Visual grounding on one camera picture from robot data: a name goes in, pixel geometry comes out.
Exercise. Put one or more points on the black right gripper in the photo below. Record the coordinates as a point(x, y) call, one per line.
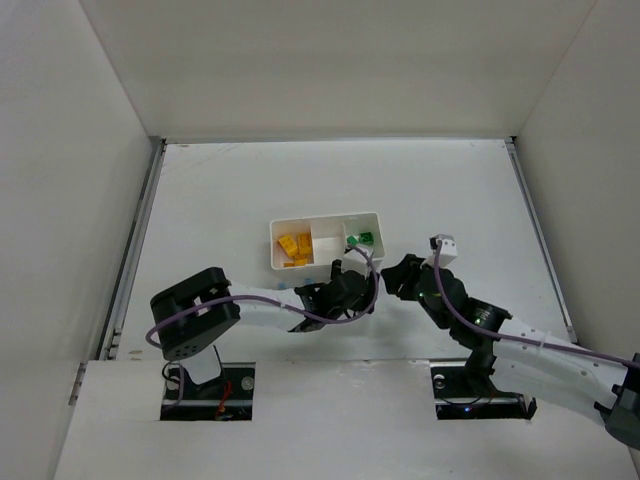
point(405, 275)

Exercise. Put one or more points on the white divided plastic bin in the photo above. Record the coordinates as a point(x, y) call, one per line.
point(328, 235)

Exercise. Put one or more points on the left aluminium rail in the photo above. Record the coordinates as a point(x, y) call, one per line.
point(111, 328)

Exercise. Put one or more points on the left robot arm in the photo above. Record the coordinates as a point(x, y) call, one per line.
point(192, 315)

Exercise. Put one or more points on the yellow lego brick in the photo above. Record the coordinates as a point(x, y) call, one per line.
point(304, 244)

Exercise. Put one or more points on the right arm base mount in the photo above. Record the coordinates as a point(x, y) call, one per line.
point(463, 390)

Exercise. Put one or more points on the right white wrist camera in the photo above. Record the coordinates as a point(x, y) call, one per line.
point(444, 250)

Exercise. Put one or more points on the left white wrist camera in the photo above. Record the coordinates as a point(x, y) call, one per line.
point(356, 259)

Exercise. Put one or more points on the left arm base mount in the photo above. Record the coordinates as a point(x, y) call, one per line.
point(227, 398)

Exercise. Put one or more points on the right aluminium rail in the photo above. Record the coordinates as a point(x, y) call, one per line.
point(510, 143)

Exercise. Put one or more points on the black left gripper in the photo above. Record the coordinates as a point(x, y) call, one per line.
point(357, 284)

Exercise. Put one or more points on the aluminium rail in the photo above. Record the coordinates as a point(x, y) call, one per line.
point(111, 328)
point(510, 143)

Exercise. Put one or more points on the yellow long lego plate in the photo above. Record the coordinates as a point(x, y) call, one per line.
point(302, 260)

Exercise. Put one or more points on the green upturned small brick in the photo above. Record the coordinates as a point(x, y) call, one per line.
point(353, 241)

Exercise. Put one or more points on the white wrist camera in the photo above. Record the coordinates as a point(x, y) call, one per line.
point(444, 250)
point(356, 259)

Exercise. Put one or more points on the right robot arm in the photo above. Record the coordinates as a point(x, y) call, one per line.
point(511, 356)

